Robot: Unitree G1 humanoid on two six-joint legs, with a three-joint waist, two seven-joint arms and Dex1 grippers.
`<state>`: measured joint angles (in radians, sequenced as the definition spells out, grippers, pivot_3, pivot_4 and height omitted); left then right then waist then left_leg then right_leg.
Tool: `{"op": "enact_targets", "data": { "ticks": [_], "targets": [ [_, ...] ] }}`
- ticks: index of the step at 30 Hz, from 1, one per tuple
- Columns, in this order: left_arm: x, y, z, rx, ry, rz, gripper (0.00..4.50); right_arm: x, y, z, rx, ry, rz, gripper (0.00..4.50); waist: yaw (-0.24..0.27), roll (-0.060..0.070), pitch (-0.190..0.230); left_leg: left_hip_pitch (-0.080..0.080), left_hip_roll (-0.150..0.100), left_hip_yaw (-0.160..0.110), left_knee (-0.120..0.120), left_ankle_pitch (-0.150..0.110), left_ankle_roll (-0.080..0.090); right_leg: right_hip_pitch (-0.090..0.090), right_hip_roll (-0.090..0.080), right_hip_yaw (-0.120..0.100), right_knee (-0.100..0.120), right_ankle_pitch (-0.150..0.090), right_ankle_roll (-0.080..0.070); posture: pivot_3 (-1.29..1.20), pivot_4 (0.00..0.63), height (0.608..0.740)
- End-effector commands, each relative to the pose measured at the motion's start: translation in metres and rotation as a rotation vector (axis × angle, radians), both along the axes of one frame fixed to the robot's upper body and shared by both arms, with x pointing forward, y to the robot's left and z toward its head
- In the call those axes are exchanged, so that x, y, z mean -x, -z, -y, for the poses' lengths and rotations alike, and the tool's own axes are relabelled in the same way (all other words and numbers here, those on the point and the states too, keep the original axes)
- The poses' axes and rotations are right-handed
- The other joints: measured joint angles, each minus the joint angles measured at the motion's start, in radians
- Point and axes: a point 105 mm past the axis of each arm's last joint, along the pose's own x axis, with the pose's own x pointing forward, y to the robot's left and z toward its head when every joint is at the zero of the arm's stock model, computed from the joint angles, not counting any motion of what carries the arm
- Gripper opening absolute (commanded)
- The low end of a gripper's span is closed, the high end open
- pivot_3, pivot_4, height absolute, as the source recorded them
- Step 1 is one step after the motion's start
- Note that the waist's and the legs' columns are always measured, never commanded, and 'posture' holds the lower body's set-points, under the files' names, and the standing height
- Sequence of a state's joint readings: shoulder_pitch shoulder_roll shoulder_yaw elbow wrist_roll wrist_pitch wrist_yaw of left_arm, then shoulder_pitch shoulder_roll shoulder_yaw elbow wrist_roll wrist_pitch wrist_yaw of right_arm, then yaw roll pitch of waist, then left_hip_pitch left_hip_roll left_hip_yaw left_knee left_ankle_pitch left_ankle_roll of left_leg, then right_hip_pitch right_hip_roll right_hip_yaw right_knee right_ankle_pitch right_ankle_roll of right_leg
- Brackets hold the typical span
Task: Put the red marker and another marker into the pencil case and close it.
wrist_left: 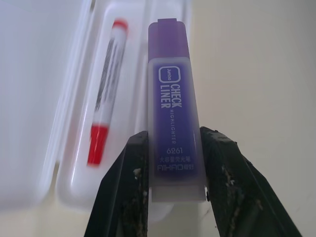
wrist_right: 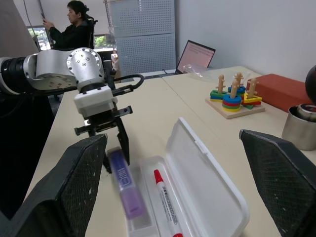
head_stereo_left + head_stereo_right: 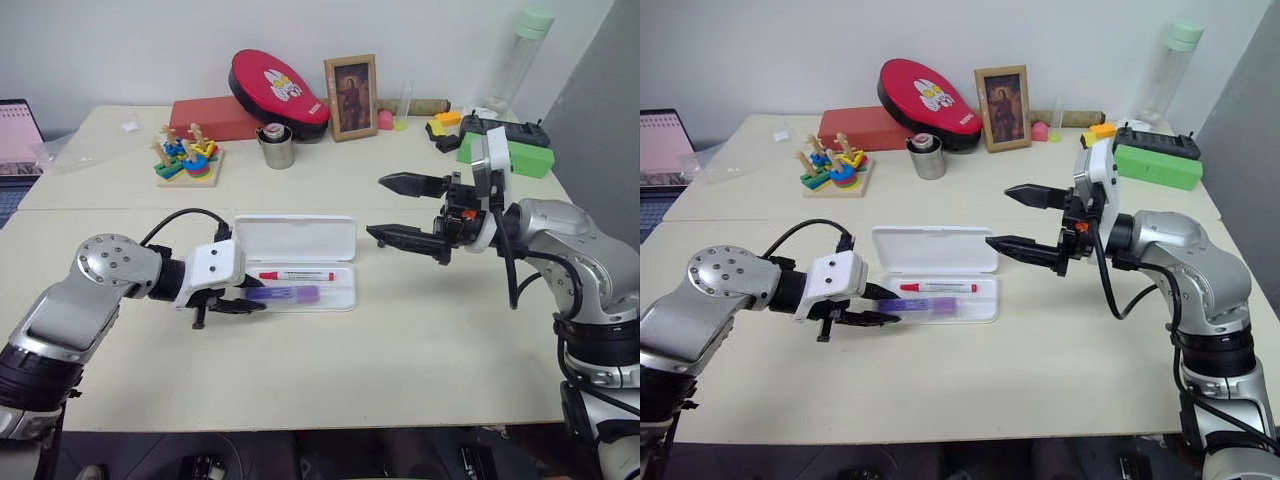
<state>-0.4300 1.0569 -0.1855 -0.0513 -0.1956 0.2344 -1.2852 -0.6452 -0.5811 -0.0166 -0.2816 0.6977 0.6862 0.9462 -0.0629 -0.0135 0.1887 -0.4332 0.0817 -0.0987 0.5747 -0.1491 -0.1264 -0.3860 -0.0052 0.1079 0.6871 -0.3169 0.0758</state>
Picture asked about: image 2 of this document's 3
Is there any wooden colourful stacking toy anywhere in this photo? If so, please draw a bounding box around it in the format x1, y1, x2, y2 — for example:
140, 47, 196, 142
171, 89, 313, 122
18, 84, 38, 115
204, 72, 266, 119

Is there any translucent white pencil case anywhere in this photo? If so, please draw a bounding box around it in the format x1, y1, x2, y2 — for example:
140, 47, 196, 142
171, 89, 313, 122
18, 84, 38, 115
124, 117, 250, 237

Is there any blue toy block stack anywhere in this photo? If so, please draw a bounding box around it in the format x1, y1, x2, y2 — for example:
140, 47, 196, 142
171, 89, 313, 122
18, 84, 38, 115
228, 85, 246, 95

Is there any open laptop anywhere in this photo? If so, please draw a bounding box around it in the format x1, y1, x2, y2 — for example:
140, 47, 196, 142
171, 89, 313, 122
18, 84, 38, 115
161, 39, 216, 76

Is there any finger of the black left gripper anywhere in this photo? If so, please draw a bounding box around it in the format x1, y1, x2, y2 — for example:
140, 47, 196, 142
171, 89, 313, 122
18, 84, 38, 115
102, 155, 113, 173
116, 117, 130, 166

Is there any dark round object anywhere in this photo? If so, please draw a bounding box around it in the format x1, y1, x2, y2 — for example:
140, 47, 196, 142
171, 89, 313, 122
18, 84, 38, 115
305, 64, 316, 105

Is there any seated person in black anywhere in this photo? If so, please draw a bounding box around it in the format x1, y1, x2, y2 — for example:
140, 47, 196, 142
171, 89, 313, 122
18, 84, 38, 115
42, 0, 96, 51

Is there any square coloured block stack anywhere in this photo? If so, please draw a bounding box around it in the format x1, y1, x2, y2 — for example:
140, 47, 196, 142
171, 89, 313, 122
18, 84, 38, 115
209, 89, 228, 103

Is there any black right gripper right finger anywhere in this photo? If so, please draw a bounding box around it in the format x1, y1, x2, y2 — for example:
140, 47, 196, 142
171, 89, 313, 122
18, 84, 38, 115
238, 129, 316, 237

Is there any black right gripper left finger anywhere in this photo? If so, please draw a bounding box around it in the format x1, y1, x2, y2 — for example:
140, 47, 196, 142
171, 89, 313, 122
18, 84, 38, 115
0, 133, 109, 237

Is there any round coloured ring stack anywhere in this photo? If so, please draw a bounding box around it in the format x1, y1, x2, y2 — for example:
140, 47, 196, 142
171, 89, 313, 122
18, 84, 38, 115
222, 94, 242, 113

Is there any stainless steel cup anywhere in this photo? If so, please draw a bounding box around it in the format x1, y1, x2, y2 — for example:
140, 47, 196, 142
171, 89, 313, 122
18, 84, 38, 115
281, 105, 316, 151

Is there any purple marker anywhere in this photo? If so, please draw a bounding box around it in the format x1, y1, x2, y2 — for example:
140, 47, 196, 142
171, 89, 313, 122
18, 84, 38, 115
107, 147, 146, 220

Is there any triangular coloured block stack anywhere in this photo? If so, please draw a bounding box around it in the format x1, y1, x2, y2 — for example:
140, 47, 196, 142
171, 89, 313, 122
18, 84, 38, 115
242, 92, 263, 110

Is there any black office chair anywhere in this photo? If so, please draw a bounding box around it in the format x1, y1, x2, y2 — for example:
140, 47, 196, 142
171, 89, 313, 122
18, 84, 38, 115
85, 15, 99, 50

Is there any clear plastic bag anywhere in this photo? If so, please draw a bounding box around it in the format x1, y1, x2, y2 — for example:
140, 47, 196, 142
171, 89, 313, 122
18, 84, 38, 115
183, 64, 216, 80

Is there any grey perforated panel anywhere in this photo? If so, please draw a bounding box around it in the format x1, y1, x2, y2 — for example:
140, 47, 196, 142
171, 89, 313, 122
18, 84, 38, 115
108, 0, 176, 77

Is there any metal can in cup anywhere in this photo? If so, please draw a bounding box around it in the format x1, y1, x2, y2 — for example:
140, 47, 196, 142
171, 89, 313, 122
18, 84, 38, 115
297, 103, 316, 116

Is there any red-orange box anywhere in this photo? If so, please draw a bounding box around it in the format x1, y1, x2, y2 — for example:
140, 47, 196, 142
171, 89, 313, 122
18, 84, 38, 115
246, 73, 312, 113

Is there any red marker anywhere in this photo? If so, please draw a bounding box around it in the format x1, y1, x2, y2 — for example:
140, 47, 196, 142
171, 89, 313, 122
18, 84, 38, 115
153, 169, 185, 237

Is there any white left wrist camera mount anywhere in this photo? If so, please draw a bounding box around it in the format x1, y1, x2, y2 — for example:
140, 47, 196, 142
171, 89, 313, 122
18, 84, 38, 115
73, 85, 118, 115

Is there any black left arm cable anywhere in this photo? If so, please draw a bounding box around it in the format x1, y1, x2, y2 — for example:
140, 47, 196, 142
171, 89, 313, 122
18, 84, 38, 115
108, 74, 145, 97

